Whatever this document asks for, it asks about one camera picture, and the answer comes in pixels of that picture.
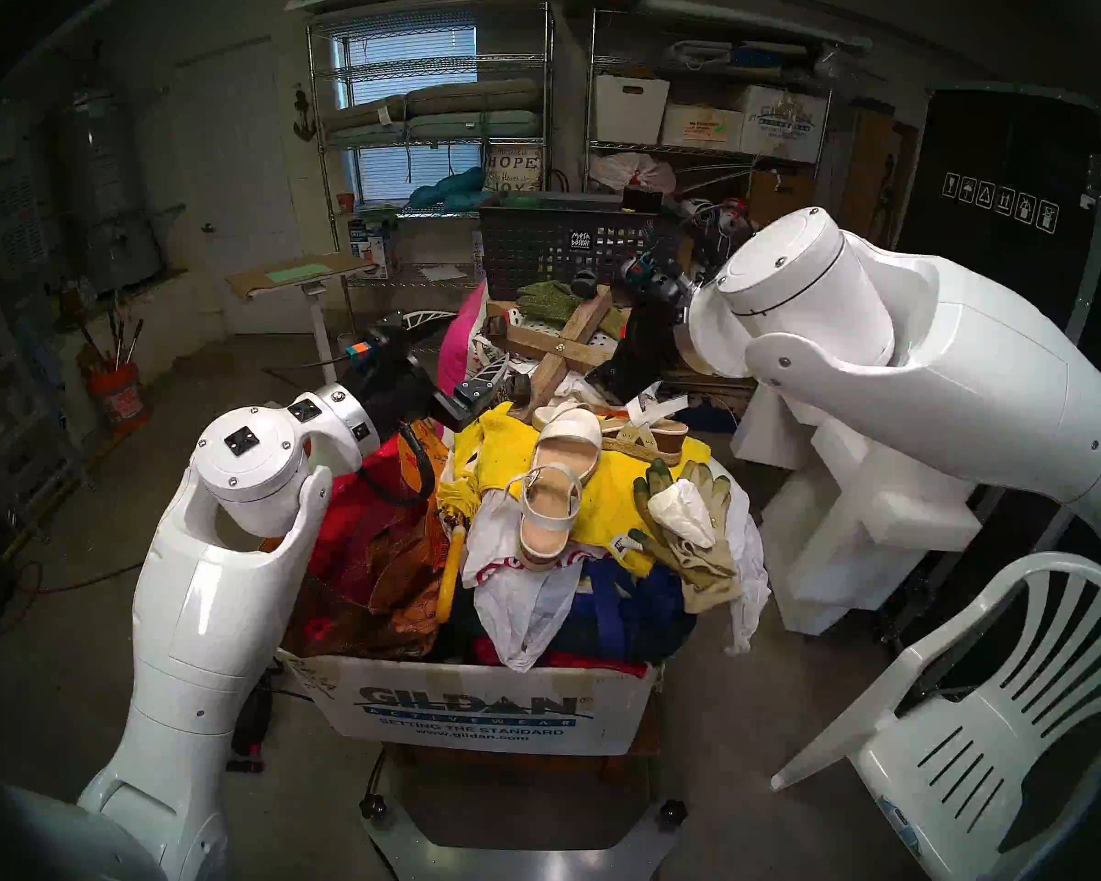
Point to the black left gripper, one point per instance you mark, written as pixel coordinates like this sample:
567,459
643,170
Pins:
399,379

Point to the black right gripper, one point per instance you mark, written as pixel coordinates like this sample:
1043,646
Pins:
647,338

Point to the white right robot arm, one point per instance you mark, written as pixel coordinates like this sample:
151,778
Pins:
927,365

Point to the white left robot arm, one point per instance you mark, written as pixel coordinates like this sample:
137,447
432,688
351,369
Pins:
211,613

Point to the pink pillow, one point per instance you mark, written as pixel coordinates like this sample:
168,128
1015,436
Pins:
459,347

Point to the wooden cross caster dolly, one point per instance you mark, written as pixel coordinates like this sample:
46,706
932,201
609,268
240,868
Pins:
560,347

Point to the green knit glove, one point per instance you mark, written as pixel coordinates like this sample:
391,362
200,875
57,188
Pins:
546,301

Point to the black mesh basket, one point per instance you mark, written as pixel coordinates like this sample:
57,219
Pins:
532,246

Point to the blue white appliance box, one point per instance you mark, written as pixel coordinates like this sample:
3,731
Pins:
372,246

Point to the teal cushion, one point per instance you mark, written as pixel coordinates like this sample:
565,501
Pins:
450,189

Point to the white overbed table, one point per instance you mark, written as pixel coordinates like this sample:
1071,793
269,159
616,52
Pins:
312,278

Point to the yellow terry towel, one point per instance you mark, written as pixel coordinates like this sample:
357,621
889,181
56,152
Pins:
615,503

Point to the white crumpled cloth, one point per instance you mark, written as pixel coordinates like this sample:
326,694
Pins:
683,514

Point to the HOPE word sign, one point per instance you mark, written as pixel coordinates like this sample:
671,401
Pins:
512,168

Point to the labelled cardboard box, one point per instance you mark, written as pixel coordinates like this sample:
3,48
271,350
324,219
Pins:
702,127

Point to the green bench cushion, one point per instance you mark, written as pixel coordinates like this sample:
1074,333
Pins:
459,127

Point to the red orange floral tote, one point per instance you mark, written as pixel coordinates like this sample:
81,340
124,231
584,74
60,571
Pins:
376,558

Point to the white storage box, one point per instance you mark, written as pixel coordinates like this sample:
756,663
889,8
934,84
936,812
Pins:
631,108

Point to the beige green-tipped work glove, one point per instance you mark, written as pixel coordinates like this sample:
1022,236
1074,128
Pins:
697,572

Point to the beige bench cushion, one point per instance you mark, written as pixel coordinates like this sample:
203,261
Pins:
459,97

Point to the thin white plastic sheet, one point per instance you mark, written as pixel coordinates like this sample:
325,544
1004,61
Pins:
748,567

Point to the small white Gildan carton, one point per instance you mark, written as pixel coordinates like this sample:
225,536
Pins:
784,122

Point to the white door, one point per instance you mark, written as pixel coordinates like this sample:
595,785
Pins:
239,200

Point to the white red-logo plastic bag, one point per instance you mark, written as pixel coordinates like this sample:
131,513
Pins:
523,613

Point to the blue fabric bag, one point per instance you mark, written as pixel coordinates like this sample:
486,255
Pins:
624,613

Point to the window with blinds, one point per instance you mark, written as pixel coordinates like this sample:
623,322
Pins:
413,49

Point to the orange plastic bucket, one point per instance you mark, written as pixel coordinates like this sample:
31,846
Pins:
119,397

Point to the large white Gildan carton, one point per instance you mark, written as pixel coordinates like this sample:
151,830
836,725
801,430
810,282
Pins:
477,705

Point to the grey water heater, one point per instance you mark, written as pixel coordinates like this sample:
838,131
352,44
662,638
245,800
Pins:
110,209

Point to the black flight case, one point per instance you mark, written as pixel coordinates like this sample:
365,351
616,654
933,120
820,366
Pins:
1000,154

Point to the aluminium step ladder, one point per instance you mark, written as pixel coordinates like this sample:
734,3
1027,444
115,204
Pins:
50,448

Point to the white plastic chair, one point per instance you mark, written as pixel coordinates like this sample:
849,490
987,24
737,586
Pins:
927,760

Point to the anchor wall ornament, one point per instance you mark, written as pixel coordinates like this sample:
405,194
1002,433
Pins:
304,117

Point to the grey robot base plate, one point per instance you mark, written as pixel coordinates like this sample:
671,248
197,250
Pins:
514,865

